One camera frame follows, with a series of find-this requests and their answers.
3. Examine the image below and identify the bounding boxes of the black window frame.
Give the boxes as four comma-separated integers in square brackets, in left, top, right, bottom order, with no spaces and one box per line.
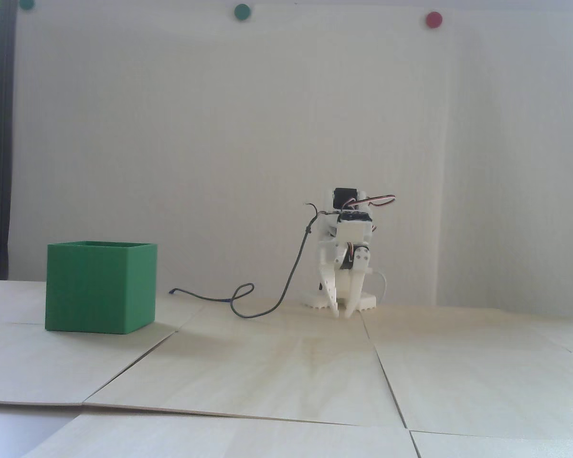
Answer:
[0,0,17,281]

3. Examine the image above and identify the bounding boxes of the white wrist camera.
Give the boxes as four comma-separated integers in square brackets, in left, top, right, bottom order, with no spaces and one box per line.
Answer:
[338,210,374,248]

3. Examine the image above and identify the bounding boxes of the white power cable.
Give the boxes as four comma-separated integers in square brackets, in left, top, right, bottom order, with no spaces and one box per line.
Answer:
[370,270,387,303]

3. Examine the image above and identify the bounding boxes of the green box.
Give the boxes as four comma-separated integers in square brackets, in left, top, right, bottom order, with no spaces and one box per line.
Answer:
[45,241,158,334]

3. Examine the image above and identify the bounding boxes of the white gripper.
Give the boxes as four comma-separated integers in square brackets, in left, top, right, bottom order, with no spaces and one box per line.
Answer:
[319,231,373,319]

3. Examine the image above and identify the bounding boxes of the black camera cable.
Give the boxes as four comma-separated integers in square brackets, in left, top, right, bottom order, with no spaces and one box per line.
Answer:
[170,203,340,319]

